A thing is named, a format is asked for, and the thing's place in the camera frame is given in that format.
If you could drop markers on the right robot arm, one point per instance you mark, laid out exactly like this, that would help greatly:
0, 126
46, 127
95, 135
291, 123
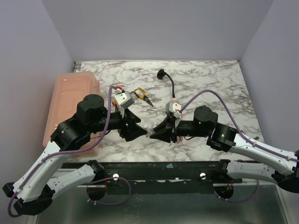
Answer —
270, 164

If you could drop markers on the clear nail polish bottle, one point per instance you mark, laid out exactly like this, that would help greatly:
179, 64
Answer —
150, 132

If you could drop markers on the pink plastic storage box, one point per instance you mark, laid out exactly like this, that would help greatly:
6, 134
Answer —
69, 90

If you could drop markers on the white nail polish cap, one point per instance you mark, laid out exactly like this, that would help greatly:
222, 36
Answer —
147, 129

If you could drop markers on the mannequin practice hand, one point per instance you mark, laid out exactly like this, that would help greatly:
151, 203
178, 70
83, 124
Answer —
179, 138

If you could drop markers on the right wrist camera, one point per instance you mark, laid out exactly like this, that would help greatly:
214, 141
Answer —
172, 109

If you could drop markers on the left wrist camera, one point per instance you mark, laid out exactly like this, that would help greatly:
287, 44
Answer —
124, 98

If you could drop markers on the yellow handled pliers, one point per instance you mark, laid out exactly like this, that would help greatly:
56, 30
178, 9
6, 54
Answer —
141, 94

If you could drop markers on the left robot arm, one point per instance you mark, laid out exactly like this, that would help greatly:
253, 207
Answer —
36, 190

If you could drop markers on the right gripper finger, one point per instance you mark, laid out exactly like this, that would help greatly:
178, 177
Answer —
168, 122
164, 134

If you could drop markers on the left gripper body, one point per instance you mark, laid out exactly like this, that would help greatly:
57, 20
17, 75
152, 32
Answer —
116, 121

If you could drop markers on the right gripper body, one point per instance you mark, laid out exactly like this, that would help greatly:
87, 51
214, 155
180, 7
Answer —
173, 130

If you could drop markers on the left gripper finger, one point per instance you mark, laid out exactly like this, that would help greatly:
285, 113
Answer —
130, 118
131, 131

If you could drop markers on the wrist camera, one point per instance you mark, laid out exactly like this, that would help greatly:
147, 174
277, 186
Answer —
124, 98
172, 109

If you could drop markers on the black mounting rail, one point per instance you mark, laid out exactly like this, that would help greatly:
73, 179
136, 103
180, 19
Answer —
164, 177

